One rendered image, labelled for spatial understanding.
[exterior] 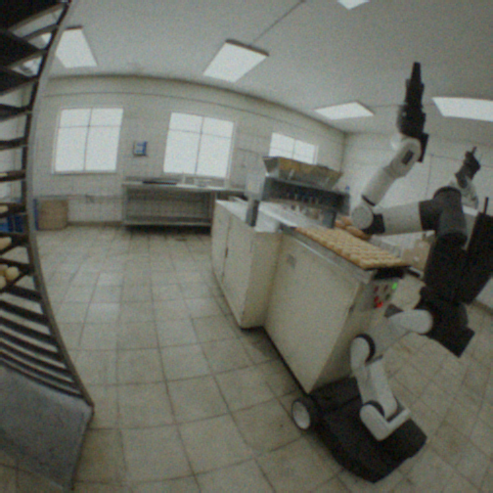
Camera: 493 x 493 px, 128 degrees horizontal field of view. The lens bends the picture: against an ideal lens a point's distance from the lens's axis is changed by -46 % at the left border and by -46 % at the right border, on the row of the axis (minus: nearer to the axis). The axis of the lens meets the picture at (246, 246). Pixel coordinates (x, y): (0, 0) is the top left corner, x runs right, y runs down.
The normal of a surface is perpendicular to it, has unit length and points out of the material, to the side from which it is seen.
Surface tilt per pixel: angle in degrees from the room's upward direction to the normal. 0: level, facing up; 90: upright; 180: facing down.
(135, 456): 0
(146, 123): 90
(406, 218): 97
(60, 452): 0
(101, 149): 90
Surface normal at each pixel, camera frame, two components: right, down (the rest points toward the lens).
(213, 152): 0.41, 0.34
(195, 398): 0.15, -0.94
